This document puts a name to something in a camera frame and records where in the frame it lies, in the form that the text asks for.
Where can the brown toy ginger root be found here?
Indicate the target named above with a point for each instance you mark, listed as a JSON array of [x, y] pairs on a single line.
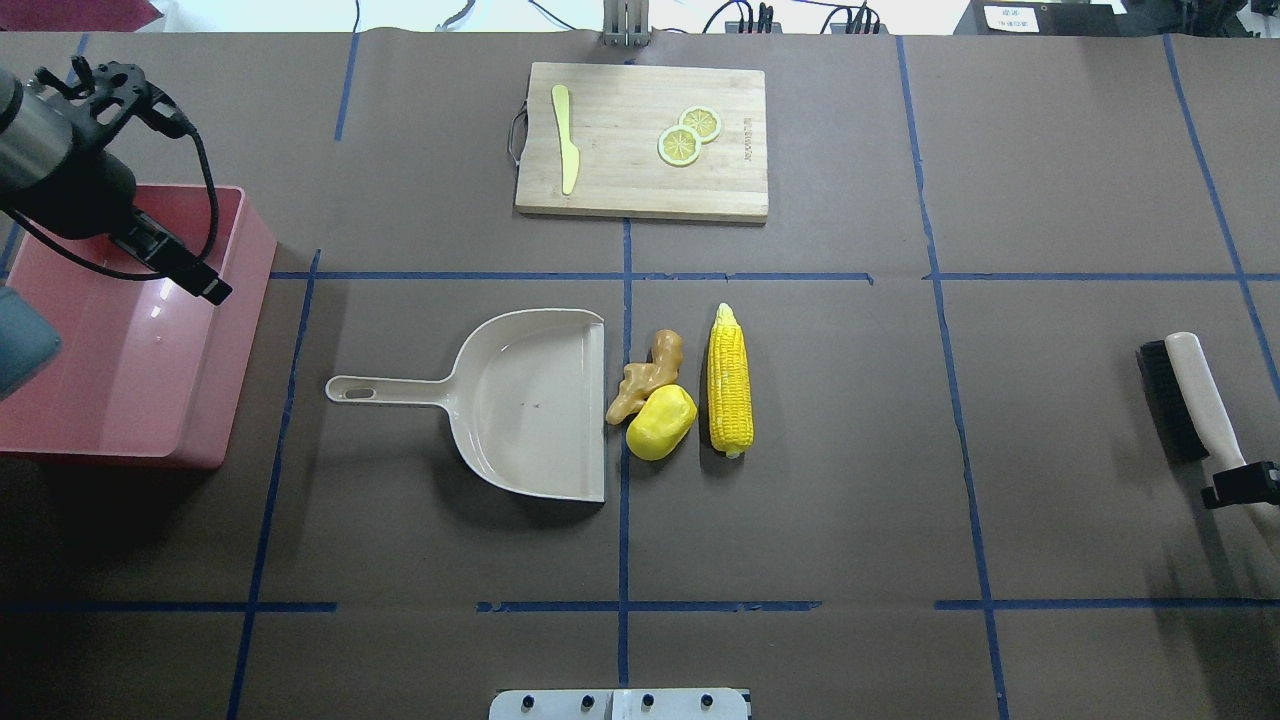
[[640, 380]]

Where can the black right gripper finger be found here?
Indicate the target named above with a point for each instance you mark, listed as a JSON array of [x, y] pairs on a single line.
[[1256, 482]]

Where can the beige plastic dustpan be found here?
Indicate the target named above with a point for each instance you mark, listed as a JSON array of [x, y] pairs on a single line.
[[524, 400]]

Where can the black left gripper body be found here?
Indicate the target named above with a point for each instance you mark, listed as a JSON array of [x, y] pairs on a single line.
[[88, 196]]

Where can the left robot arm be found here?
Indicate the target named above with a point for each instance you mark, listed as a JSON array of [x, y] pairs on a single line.
[[61, 185]]

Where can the beige hand brush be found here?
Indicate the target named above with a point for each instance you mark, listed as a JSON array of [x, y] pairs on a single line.
[[1189, 413]]

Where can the yellow plastic knife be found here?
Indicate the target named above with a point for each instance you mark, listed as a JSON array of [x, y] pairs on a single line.
[[569, 152]]

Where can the aluminium frame post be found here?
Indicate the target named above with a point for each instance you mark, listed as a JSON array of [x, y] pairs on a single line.
[[626, 23]]

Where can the yellow toy corn cob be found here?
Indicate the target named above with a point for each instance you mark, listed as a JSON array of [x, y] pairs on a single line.
[[730, 405]]

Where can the bamboo cutting board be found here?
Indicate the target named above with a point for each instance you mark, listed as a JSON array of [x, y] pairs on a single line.
[[618, 112]]

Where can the pink plastic bin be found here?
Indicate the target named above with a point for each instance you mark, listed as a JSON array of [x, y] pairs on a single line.
[[146, 374]]

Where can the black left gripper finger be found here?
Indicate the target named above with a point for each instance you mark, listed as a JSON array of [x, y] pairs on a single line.
[[162, 251]]

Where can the white pillar mount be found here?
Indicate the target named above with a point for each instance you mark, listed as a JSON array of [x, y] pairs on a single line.
[[623, 703]]

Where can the yellow toy potato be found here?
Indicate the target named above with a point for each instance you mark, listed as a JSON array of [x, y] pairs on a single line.
[[663, 421]]

